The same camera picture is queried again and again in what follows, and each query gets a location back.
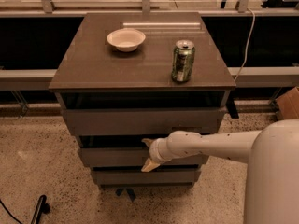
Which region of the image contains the grey top drawer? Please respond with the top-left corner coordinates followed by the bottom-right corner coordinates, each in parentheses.
top-left (63, 108), bottom-right (226, 136)

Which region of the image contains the green soda can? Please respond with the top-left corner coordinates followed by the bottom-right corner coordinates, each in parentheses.
top-left (171, 40), bottom-right (195, 83)

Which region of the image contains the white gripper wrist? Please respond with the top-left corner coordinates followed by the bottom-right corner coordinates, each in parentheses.
top-left (141, 138), bottom-right (170, 173)

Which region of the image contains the grey bottom drawer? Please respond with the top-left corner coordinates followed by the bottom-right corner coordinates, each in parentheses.
top-left (92, 169), bottom-right (200, 186)

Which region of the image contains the white paper bowl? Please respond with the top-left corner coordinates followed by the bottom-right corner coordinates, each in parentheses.
top-left (107, 28), bottom-right (146, 52)

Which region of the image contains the cardboard box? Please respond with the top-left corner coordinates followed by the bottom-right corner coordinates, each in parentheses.
top-left (276, 87), bottom-right (299, 119)

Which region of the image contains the white cable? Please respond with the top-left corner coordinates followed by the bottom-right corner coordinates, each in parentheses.
top-left (233, 7), bottom-right (256, 82)

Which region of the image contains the grey drawer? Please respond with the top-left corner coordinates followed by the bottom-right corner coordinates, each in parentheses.
top-left (92, 169), bottom-right (200, 186)
top-left (63, 108), bottom-right (226, 136)
top-left (78, 147), bottom-right (209, 168)

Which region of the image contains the black floor stand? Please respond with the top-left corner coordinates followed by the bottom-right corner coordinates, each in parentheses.
top-left (31, 195), bottom-right (50, 224)

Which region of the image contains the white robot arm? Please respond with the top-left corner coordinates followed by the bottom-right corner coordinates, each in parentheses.
top-left (142, 119), bottom-right (299, 224)

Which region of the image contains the black cable on floor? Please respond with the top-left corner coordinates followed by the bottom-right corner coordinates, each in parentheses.
top-left (0, 199), bottom-right (22, 224)

